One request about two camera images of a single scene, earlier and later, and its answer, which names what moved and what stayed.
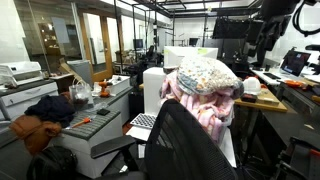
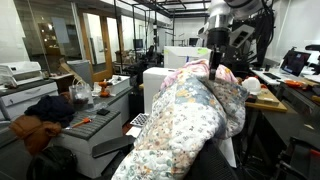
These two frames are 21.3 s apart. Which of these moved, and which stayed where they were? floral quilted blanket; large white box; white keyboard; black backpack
Moved: floral quilted blanket
Stayed: black backpack; large white box; white keyboard
